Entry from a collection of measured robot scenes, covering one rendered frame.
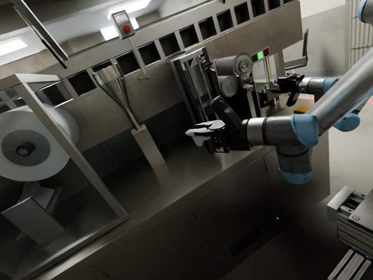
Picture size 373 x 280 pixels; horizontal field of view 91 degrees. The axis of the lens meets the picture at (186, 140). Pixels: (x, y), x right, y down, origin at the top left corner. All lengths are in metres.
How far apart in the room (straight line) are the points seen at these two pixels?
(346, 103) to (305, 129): 0.14
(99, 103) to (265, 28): 1.38
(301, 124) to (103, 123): 1.14
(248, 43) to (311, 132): 1.29
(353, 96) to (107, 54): 1.18
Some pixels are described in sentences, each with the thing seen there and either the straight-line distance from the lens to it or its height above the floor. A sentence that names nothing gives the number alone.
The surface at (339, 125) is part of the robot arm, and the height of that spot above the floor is 1.02.
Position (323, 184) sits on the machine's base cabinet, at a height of 0.27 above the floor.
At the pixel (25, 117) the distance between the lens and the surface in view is 0.81.
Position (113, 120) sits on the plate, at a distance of 1.33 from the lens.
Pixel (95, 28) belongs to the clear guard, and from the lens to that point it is 1.26.
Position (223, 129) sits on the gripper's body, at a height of 1.24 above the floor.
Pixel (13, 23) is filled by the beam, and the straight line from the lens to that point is 4.31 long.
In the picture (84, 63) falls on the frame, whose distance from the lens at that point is 1.31.
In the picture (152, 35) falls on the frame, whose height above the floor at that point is 1.61.
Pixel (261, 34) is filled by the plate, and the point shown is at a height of 1.33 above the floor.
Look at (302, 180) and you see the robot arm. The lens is 0.57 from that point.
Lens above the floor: 1.48
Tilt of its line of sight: 26 degrees down
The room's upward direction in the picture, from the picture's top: 24 degrees counter-clockwise
